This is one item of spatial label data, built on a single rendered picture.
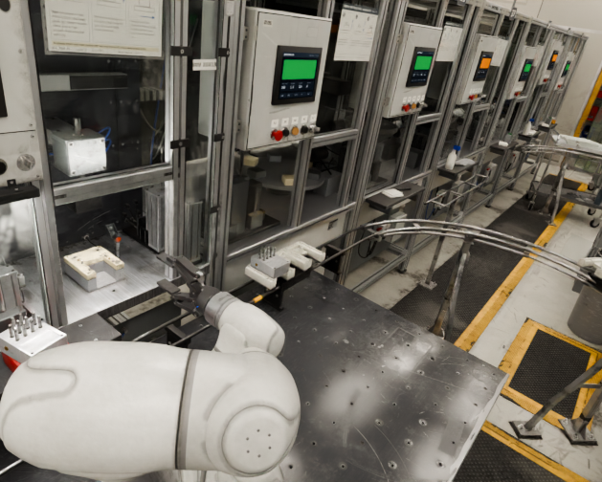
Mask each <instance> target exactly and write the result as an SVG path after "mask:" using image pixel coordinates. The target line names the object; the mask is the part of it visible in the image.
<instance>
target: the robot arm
mask: <svg viewBox="0 0 602 482"><path fill-rule="evenodd" d="M156 258H157V259H159V260H160V261H162V262H163V263H165V264H166V265H168V266H169V267H171V269H172V268H175V269H176V270H177V272H178V273H179V274H180V275H181V276H182V277H183V278H184V279H185V281H186V282H187V286H188V287H189V288H190V292H189V293H183V292H180V291H181V290H180V288H178V287H177V286H175V285H174V284H172V283H171V282H169V281H168V280H167V279H165V278H164V279H162V280H160V281H157V285H158V286H160V287H161V288H163V289H164V290H165V291H167V292H168V293H169V294H170V295H171V296H170V299H171V300H173V299H175V301H174V305H176V306H178V307H180V308H182V309H184V310H186V311H188V312H190V313H192V314H193V315H194V316H195V317H196V318H197V317H199V316H201V315H203V316H205V320H206V321H207V322H208V323H210V324H211V325H212V326H214V327H215V328H216V329H217V330H219V331H220V333H219V337H218V340H217V343H216V345H215V347H214V348H213V350H212V351H207V350H197V349H187V348H179V347H175V346H170V345H166V344H159V343H150V342H137V341H83V342H77V343H71V344H66V345H62V346H59V347H56V348H52V349H49V350H46V351H43V352H41V353H38V354H35V355H33V356H32V357H30V358H29V359H28V360H27V361H25V362H23V363H21V364H20V365H19V366H18V367H17V368H16V370H15V371H14V372H13V373H12V375H11V377H10V379H9V380H8V383H7V385H6V387H5V389H4V392H3V395H2V398H1V401H0V438H1V439H2V441H3V442H4V445H5V447H6V449H7V450H8V451H10V452H11V453H12V454H14V455H15V456H17V457H18V458H20V459H22V460H24V461H25V462H27V463H29V464H31V465H34V466H36V467H38V468H41V469H48V470H56V471H58V472H60V473H64V474H70V475H76V476H81V477H86V478H90V479H95V480H99V481H101V482H284V480H283V474H282V470H281V467H280V463H281V462H282V461H283V460H284V458H285V457H286V456H287V454H288V453H289V451H290V449H291V448H292V446H293V444H294V442H295V440H296V437H297V433H298V429H299V424H300V418H301V403H300V397H299V393H298V390H297V387H296V384H295V381H294V379H293V377H292V375H291V373H290V372H289V371H288V369H287V368H286V367H285V366H284V365H283V364H282V363H281V362H280V361H279V360H278V359H277V358H276V356H277V355H278V354H279V352H280V351H281V349H282V347H283V344H284V339H285V335H284V332H283V330H282V328H281V327H280V326H279V325H278V324H277V323H276V322H275V321H274V320H273V319H272V318H271V317H269V316H268V315H267V314H266V313H264V312H263V311H261V310H260V309H258V308H257V307H256V306H254V305H252V304H249V303H245V302H242V301H241V300H240V299H238V298H236V297H234V296H232V295H231V294H229V293H227V292H221V291H219V290H218V289H216V288H214V287H211V286H208V285H207V284H206V282H205V281H204V280H203V276H205V275H206V274H205V272H203V271H201V270H199V269H198V268H197V267H195V266H194V265H193V264H192V263H191V262H190V261H189V260H187V259H186V258H185V257H184V256H183V255H180V256H177V257H174V256H172V255H169V254H167V253H165V252H164V253H161V254H158V255H156ZM194 282H195V283H194ZM192 283H193V284H192ZM178 292H179V293H178Z"/></svg>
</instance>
